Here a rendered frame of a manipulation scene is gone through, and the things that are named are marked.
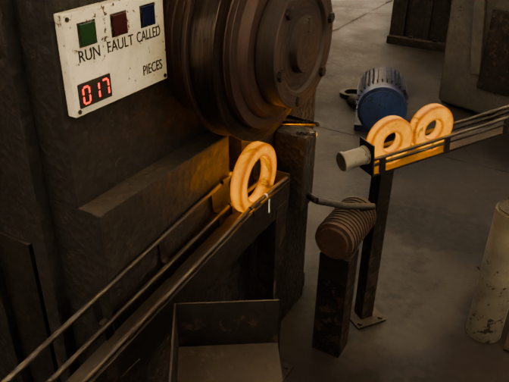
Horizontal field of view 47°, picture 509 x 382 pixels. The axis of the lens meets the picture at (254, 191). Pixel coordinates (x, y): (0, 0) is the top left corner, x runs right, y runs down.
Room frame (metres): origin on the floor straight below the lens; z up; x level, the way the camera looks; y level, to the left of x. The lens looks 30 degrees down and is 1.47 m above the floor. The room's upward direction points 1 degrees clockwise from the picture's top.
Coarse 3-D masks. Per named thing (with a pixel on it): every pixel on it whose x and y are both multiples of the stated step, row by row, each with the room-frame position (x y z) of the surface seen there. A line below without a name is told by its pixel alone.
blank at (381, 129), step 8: (384, 120) 1.66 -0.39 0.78; (392, 120) 1.65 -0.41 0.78; (400, 120) 1.66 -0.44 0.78; (376, 128) 1.64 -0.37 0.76; (384, 128) 1.64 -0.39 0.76; (392, 128) 1.65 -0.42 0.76; (400, 128) 1.66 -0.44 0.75; (408, 128) 1.68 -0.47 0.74; (368, 136) 1.65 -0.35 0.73; (376, 136) 1.63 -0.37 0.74; (384, 136) 1.64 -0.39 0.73; (400, 136) 1.67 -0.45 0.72; (408, 136) 1.68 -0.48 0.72; (376, 144) 1.63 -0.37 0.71; (392, 144) 1.69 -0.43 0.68; (400, 144) 1.67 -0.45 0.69; (408, 144) 1.68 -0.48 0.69; (376, 152) 1.63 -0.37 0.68; (384, 152) 1.64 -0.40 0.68
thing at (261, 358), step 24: (192, 312) 0.88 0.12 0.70; (216, 312) 0.88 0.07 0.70; (240, 312) 0.88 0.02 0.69; (264, 312) 0.89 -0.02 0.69; (192, 336) 0.87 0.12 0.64; (216, 336) 0.88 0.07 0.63; (240, 336) 0.88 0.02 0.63; (264, 336) 0.89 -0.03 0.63; (192, 360) 0.84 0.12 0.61; (216, 360) 0.84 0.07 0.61; (240, 360) 0.84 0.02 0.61; (264, 360) 0.84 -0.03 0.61
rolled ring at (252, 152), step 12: (252, 144) 1.33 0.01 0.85; (264, 144) 1.34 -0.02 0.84; (240, 156) 1.29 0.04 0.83; (252, 156) 1.29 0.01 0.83; (264, 156) 1.35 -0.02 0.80; (240, 168) 1.26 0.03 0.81; (264, 168) 1.38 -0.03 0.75; (240, 180) 1.25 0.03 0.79; (264, 180) 1.37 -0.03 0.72; (240, 192) 1.24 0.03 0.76; (264, 192) 1.35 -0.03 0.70; (240, 204) 1.24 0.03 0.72
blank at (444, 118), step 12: (420, 108) 1.73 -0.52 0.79; (432, 108) 1.71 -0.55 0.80; (444, 108) 1.73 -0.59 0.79; (420, 120) 1.70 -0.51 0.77; (432, 120) 1.72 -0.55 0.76; (444, 120) 1.73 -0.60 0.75; (420, 132) 1.70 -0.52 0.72; (432, 132) 1.75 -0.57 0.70; (444, 132) 1.74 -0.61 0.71; (432, 144) 1.72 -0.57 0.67
